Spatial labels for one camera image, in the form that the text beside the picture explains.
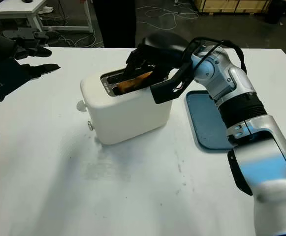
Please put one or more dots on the white office desk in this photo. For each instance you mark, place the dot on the white office desk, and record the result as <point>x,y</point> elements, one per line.
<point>9,6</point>

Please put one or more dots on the person in black trousers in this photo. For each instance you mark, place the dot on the person in black trousers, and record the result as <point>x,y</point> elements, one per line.
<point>115,24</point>

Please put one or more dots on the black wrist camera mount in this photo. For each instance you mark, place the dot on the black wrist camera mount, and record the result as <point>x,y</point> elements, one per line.
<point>2,81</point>
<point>165,92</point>

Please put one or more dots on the white two-slot toaster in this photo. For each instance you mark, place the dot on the white two-slot toaster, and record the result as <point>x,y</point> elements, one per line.
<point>128,118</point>

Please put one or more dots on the browned toast slice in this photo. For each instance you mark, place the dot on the browned toast slice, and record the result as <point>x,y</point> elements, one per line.
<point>133,83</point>

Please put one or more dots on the silver toaster dial knob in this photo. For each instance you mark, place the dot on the silver toaster dial knob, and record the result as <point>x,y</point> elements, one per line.
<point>90,125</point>

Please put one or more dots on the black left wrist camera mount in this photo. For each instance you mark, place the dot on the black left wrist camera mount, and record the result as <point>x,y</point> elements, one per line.
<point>2,81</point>

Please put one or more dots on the white crumpled cloth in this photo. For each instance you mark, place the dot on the white crumpled cloth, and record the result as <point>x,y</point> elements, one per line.
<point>48,9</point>

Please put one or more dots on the white toaster lever knob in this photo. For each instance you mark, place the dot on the white toaster lever knob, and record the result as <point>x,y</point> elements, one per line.
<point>81,106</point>

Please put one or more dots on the blue plastic tray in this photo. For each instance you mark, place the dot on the blue plastic tray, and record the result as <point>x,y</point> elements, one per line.
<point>201,118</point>

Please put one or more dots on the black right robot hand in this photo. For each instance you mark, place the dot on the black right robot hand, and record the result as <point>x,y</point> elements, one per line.
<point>165,49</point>

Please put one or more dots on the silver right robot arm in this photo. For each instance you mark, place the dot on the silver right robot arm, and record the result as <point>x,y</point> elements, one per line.
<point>233,78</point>

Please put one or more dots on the black bin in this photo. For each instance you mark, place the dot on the black bin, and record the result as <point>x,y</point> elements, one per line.
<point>276,12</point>

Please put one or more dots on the wooden crate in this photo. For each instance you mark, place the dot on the wooden crate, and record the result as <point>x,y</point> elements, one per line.
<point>219,6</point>

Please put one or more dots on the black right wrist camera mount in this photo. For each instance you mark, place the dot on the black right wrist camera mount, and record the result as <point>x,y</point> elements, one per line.
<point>165,92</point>

